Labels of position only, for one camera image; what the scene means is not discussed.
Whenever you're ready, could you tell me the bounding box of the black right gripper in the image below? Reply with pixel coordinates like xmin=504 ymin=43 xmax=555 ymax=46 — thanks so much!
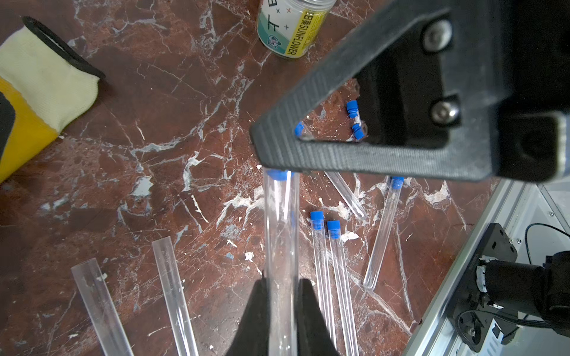
xmin=356 ymin=1 xmax=569 ymax=182

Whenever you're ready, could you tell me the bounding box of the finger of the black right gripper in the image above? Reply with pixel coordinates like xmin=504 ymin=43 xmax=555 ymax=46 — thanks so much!
xmin=250 ymin=1 xmax=512 ymax=181

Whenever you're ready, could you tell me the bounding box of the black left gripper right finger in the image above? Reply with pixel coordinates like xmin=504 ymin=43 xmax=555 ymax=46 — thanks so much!
xmin=296 ymin=278 xmax=339 ymax=356

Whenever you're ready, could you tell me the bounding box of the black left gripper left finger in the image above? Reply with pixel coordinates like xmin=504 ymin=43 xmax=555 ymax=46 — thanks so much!
xmin=226 ymin=277 xmax=270 ymax=356

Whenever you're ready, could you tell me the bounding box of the test tube blue stopper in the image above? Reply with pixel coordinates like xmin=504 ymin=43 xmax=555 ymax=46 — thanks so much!
xmin=327 ymin=220 xmax=359 ymax=355
xmin=363 ymin=177 xmax=405 ymax=292
xmin=264 ymin=169 xmax=300 ymax=355
xmin=310 ymin=212 xmax=337 ymax=347
xmin=152 ymin=237 xmax=198 ymax=356
xmin=295 ymin=122 xmax=367 ymax=221

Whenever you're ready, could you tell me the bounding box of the test tube blue stopper upright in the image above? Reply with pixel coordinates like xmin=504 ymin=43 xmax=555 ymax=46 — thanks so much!
xmin=295 ymin=122 xmax=367 ymax=221

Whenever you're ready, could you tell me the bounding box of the green round tape tin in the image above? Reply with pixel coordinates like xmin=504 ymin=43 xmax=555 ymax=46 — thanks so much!
xmin=257 ymin=0 xmax=335 ymax=59

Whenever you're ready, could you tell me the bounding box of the aluminium front rail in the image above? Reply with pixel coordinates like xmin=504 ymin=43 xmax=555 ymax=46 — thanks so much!
xmin=405 ymin=179 xmax=569 ymax=355

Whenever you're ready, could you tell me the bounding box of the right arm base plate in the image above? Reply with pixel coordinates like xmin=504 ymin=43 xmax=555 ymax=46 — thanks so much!
xmin=445 ymin=222 xmax=517 ymax=353

